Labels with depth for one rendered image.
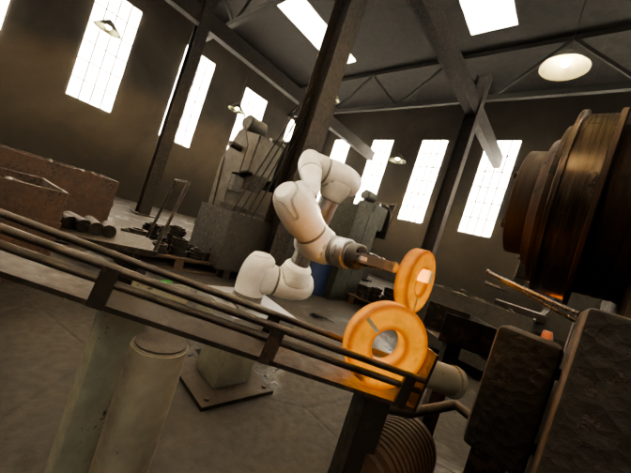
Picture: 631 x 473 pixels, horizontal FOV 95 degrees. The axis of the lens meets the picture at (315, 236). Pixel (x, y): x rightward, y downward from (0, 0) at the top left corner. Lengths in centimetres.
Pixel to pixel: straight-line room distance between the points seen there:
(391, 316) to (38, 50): 1207
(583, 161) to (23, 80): 1204
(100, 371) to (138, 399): 18
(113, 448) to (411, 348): 63
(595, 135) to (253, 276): 126
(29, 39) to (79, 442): 1173
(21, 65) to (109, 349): 1149
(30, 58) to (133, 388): 1171
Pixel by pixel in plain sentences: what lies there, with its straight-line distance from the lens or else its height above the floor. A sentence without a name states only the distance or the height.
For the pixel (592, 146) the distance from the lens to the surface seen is 80.
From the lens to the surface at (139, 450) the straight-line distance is 84.
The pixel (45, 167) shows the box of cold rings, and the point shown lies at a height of 67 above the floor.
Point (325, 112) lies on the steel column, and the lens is 402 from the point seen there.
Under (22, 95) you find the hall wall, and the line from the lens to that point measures 1205.
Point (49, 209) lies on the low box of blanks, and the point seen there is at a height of 49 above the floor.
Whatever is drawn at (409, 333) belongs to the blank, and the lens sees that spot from 57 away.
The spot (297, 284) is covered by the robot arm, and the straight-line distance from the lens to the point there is 150.
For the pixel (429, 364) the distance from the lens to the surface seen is 59.
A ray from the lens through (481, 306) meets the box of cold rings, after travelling 335.
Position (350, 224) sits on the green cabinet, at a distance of 437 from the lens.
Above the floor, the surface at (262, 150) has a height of 213.
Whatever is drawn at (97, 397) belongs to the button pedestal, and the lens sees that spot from 96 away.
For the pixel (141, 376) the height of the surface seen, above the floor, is 47.
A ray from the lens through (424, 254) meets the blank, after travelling 72.
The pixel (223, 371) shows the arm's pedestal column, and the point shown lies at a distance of 157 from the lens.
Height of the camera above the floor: 85
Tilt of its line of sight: level
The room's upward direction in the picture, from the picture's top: 18 degrees clockwise
